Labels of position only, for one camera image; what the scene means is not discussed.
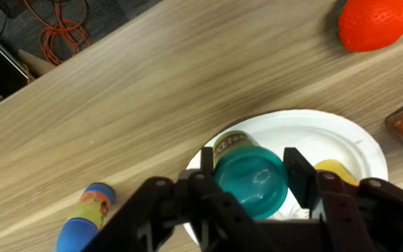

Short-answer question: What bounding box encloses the orange lid dough tub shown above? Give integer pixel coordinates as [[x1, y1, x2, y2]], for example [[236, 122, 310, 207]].
[[314, 158, 361, 188]]

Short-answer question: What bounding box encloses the white paper plate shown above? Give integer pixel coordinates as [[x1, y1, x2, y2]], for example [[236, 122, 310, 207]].
[[182, 108, 391, 245]]

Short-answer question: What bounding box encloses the teal lid dough tub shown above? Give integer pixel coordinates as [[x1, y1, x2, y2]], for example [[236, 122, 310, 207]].
[[212, 129, 290, 221]]

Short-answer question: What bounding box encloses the orange floor cable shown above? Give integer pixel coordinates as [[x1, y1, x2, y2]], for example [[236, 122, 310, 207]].
[[23, 0, 93, 67]]

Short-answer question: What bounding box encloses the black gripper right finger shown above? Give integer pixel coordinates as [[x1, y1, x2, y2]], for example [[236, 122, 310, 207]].
[[282, 146, 324, 213]]

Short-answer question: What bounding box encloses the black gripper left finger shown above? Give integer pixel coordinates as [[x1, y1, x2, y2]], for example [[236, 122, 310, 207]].
[[199, 146, 217, 182]]

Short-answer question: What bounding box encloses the blue toy bottle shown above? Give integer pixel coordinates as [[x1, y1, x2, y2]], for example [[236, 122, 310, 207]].
[[55, 181, 118, 252]]

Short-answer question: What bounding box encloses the tan paper cone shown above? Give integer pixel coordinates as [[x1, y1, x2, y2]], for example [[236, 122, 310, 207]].
[[16, 48, 58, 78]]

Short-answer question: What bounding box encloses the red ball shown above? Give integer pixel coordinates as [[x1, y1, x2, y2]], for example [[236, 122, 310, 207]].
[[336, 0, 403, 53]]

